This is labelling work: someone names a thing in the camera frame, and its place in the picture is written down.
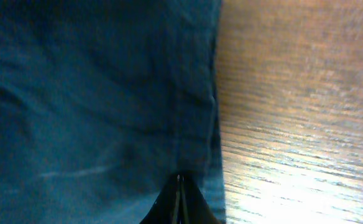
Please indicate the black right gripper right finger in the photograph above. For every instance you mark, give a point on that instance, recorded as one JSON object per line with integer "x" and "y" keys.
{"x": 193, "y": 207}

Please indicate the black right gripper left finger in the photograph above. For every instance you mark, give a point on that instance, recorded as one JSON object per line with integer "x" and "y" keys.
{"x": 166, "y": 206}

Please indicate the navy blue shorts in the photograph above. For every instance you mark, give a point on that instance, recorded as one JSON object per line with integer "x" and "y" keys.
{"x": 101, "y": 102}

